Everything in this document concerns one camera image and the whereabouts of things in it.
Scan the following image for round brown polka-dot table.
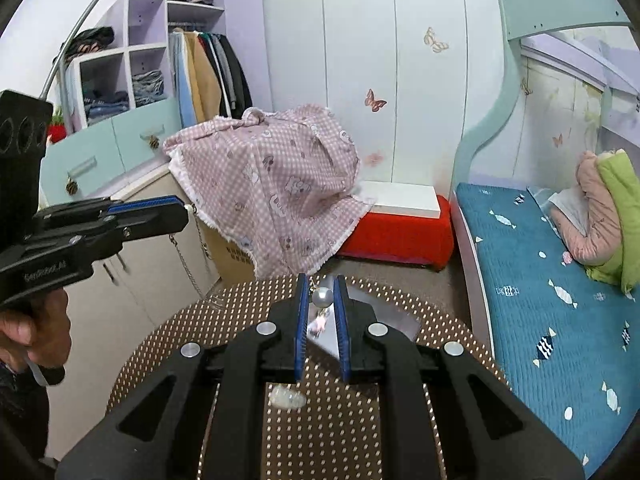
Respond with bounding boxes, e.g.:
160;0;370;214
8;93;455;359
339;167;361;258
105;274;511;480

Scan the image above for cardboard box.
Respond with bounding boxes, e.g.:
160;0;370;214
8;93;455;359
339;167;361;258
197;215;258;286

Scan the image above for row of hanging clothes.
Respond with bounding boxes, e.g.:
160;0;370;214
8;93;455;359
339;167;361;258
168;30;253;131

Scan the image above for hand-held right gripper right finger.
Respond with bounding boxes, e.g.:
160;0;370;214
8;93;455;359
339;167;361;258
332;274;586;480

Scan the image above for teal candy-print mattress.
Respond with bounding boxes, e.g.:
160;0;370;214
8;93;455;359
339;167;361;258
456;182;640;478

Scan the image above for white bead bracelet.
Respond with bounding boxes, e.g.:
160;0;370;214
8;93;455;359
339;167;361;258
268;384;307;409

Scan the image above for person's left hand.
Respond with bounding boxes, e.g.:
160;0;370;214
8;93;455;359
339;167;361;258
0;287;72;376

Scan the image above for pink checked bear-print cloth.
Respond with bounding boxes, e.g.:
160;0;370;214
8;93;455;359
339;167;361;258
163;104;376;281

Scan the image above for red ottoman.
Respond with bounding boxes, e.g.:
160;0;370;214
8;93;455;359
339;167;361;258
336;195;455;272

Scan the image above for white pillow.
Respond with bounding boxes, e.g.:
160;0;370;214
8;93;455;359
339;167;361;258
547;187;591;236

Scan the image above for red artificial flowers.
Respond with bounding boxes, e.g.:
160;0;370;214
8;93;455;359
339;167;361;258
47;105;68;143

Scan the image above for cream cabinet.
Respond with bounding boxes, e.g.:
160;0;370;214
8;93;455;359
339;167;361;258
40;165;221;461

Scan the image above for purple and white shelf unit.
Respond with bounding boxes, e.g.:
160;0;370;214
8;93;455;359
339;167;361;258
40;0;266;201

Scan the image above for pink quilt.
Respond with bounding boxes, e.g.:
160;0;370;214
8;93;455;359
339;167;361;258
550;150;623;266

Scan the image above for person's left forearm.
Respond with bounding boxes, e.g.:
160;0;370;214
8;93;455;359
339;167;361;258
0;360;66;461

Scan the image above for dark folded clothes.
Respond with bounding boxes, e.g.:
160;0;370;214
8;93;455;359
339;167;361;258
64;26;116;61

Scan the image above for grey metal box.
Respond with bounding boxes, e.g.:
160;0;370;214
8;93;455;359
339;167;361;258
305;282;422;361

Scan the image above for white wardrobe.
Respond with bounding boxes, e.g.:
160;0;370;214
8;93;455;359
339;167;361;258
260;0;523;201

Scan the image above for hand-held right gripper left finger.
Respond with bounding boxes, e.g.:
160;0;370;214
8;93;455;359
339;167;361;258
55;272;311;480

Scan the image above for white wrist strap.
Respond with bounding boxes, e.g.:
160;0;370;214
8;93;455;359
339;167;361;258
25;350;51;387

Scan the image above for silver metal handrail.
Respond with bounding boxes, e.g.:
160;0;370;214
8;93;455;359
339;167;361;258
40;0;133;101

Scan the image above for light green bunk bed frame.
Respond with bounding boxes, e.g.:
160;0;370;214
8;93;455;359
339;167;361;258
450;0;640;411

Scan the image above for folded blue jeans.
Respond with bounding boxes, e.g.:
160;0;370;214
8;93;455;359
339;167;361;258
82;89;130;120

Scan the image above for white board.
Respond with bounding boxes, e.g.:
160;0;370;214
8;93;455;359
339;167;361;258
350;180;441;219

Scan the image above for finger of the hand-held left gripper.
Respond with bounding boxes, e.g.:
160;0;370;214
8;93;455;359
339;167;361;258
32;195;185;234
105;203;190;246

